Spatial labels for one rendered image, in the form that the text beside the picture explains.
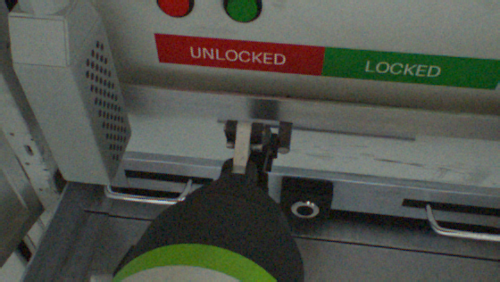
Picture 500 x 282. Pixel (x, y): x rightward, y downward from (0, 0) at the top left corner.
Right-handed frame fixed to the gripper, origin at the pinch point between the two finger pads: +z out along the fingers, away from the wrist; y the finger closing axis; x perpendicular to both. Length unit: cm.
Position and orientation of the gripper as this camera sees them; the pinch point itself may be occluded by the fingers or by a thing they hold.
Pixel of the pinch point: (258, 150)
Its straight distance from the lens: 47.4
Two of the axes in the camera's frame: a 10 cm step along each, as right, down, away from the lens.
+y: -0.7, 9.5, 3.2
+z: 1.1, -3.1, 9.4
